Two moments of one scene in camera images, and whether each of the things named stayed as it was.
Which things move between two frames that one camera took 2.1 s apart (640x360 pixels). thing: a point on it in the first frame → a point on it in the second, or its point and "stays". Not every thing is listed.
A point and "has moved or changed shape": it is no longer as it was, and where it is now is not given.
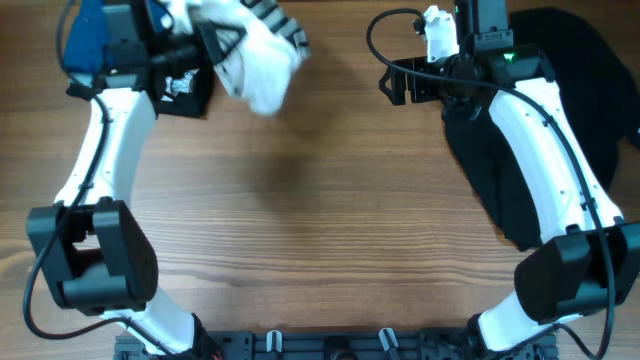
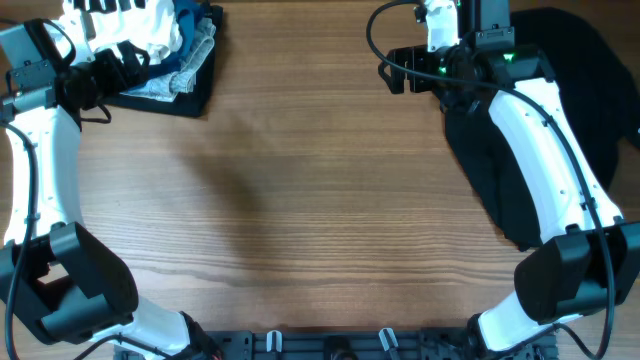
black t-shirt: (598, 95) stays
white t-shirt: (262, 70) has moved or changed shape
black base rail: (336, 344) stays
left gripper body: (179, 53) → (98, 79)
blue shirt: (86, 46) → (187, 12)
